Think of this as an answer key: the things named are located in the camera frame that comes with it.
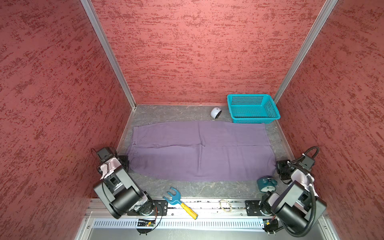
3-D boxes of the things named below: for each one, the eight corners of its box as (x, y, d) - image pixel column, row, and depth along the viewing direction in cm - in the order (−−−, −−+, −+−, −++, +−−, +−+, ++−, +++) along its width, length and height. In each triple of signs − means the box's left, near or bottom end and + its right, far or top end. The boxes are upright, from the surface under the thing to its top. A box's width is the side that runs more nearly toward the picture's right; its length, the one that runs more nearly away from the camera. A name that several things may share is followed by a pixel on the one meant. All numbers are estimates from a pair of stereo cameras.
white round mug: (214, 122, 113) (215, 114, 105) (209, 118, 115) (210, 110, 108) (220, 118, 116) (221, 109, 108) (214, 114, 118) (216, 106, 111)
